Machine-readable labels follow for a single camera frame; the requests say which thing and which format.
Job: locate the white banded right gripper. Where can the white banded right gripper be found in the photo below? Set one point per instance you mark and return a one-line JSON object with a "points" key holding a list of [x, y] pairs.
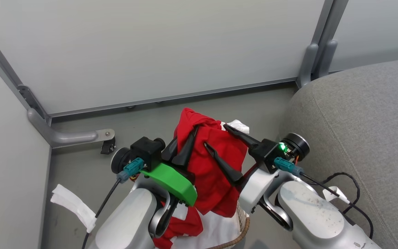
{"points": [[257, 188]]}

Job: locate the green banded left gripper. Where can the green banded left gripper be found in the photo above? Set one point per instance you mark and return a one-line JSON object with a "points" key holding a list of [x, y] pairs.
{"points": [[173, 183]]}

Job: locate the red and white clothing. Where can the red and white clothing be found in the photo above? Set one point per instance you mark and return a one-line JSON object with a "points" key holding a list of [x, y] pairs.
{"points": [[212, 173]]}

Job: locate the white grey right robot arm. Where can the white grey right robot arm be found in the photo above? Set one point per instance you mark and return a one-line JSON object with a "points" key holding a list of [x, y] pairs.
{"points": [[309, 211]]}

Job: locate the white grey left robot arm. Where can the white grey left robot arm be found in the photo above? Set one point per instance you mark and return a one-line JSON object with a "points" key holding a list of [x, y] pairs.
{"points": [[126, 221]]}

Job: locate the white basket liner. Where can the white basket liner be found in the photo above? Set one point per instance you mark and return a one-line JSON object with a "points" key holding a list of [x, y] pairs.
{"points": [[216, 231]]}

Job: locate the black caster wheel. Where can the black caster wheel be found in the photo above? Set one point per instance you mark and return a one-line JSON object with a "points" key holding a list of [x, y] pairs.
{"points": [[108, 147]]}

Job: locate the grey rounded partition foot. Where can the grey rounded partition foot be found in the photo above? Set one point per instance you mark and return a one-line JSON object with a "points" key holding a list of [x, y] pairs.
{"points": [[308, 65], [327, 58]]}

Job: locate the grey fabric sofa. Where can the grey fabric sofa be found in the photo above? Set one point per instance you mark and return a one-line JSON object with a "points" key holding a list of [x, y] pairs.
{"points": [[375, 121]]}

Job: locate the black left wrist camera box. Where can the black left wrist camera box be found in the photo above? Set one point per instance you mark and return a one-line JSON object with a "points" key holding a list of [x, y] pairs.
{"points": [[145, 148]]}

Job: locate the grey metal partition bottom rail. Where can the grey metal partition bottom rail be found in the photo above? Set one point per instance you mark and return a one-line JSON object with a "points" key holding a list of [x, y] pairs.
{"points": [[171, 97]]}

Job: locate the grey curved partition foot bracket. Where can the grey curved partition foot bracket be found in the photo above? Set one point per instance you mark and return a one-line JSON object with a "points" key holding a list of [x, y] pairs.
{"points": [[67, 137]]}

